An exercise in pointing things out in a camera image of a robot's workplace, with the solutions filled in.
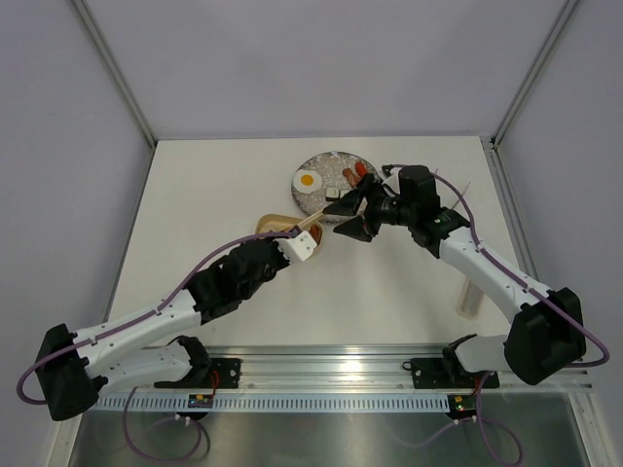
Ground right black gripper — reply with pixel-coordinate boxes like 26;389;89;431
324;173;417;242

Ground beige lunch box lid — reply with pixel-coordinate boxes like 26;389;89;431
295;209;326;231

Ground red bacon slice toy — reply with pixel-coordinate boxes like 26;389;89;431
310;224;322;245

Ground beige lunch box base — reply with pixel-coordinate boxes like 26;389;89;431
255;214;320;258

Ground metal tongs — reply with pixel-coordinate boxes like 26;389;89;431
433;167;472;209

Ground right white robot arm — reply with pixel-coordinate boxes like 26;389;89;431
323;165;586;385

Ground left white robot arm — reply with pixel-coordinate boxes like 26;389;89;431
29;233;293;421

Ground left sushi roll piece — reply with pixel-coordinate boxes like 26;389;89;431
325;187;341;201

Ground red sausage toy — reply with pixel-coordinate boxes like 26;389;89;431
355;162;368;176

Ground round speckled grey plate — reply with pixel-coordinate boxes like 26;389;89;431
291;151;380;216

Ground toy fried egg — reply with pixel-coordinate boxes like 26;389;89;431
292;169;322;195

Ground clear plastic tongs holder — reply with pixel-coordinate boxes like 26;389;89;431
456;279;485;320

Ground left circuit board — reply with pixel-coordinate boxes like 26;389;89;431
188;394;213;410

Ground circuit board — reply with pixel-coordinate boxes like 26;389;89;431
188;394;213;410
447;395;476;419

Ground right circuit board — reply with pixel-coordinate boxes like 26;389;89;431
447;395;476;419

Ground left black camera box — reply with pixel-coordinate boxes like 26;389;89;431
276;231;317;263

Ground black camera box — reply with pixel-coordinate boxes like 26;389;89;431
276;231;317;263
398;165;441;217

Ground right black camera box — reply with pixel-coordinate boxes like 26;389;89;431
398;165;441;217

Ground aluminium front rail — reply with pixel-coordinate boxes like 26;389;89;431
65;345;593;393

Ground aluminium rail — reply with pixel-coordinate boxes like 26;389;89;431
65;345;593;393
480;136;543;282

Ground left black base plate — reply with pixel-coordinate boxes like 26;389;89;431
154;358;242;389

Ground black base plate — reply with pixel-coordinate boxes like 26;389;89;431
401;357;484;390
154;358;242;389

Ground right side aluminium rail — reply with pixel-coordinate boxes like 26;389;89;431
480;136;543;282

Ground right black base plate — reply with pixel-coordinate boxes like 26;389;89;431
401;357;484;390

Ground white slotted cable duct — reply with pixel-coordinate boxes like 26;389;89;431
93;392;449;413

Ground left aluminium frame post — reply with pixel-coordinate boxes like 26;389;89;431
67;0;158;153

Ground aluminium frame post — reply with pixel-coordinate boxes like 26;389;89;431
67;0;158;153
490;0;583;151

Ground right aluminium frame post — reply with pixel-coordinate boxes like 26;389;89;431
490;0;583;151

